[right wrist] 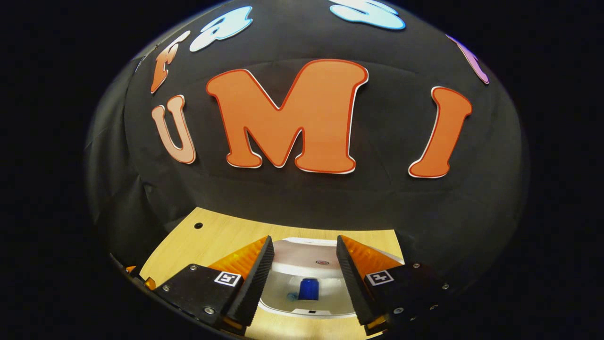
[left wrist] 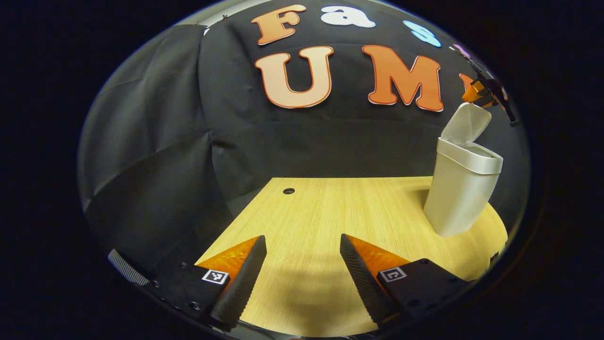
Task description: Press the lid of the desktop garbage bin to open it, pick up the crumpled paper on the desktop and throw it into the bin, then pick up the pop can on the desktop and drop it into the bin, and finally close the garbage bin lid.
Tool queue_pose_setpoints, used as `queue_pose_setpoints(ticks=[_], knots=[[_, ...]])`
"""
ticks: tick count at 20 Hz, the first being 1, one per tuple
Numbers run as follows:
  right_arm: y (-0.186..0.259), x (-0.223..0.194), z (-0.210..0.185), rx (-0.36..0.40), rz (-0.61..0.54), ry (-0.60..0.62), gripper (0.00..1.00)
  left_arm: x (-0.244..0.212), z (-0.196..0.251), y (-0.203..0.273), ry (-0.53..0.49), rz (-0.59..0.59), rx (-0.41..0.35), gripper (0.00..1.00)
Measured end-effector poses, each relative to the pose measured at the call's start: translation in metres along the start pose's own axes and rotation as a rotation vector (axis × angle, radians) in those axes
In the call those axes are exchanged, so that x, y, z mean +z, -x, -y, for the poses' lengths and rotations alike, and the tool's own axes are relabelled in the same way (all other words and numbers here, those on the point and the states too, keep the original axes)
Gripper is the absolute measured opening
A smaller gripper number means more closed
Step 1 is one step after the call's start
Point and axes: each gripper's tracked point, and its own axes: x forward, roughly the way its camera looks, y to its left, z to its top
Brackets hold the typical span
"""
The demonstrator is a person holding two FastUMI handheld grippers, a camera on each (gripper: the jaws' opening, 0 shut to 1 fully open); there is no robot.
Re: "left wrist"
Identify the wooden desktop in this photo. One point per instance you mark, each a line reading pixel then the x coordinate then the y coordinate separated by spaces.
pixel 321 222

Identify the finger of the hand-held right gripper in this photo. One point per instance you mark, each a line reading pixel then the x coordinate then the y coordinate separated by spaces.
pixel 473 91

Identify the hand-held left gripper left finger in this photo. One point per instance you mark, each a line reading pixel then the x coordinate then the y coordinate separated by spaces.
pixel 240 288

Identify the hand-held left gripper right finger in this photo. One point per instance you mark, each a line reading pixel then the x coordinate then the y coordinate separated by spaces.
pixel 363 283

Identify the grey ribbed strip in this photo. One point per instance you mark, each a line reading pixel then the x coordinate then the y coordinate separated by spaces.
pixel 127 269

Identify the white desktop garbage bin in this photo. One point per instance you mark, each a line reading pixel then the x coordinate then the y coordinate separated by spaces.
pixel 457 198

